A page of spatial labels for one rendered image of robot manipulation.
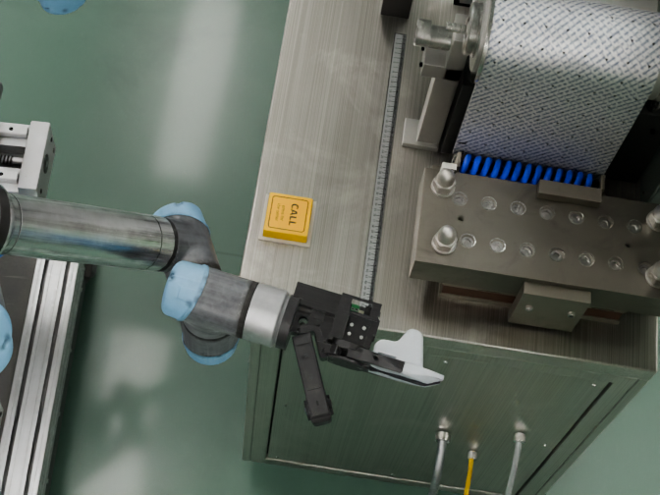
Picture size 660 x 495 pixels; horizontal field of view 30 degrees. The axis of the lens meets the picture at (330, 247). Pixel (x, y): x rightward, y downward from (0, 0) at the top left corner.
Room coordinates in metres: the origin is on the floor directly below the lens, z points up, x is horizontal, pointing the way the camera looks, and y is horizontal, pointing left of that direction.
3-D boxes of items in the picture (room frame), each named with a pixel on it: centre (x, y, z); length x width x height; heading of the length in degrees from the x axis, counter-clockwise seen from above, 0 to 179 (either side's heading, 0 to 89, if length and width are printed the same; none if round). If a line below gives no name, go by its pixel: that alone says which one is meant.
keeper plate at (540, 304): (0.81, -0.34, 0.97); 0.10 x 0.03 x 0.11; 92
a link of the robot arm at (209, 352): (0.64, 0.14, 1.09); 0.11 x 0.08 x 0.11; 28
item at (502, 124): (1.02, -0.27, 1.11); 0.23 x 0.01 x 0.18; 92
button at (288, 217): (0.91, 0.07, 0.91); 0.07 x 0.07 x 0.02; 2
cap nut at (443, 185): (0.95, -0.15, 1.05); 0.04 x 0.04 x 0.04
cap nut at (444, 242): (0.85, -0.16, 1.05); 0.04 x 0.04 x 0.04
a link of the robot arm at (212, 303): (0.62, 0.14, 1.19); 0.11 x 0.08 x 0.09; 84
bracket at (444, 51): (1.11, -0.11, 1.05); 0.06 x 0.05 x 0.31; 92
